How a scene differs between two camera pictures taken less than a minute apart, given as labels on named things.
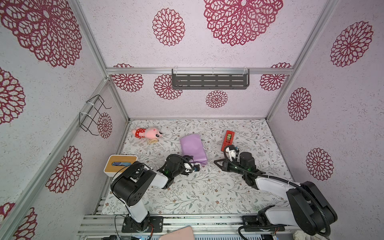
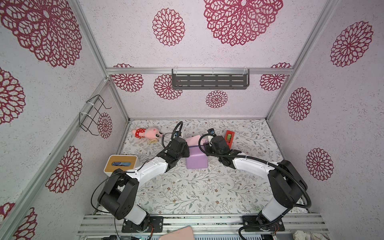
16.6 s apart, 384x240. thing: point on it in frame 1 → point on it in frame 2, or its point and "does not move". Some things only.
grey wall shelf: [210, 78] does not move
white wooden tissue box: [116, 163] does not move
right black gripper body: [235, 167] → [210, 150]
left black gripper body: [180, 170] → [184, 153]
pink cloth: [184, 233] does not move
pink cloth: [192, 145] does not move
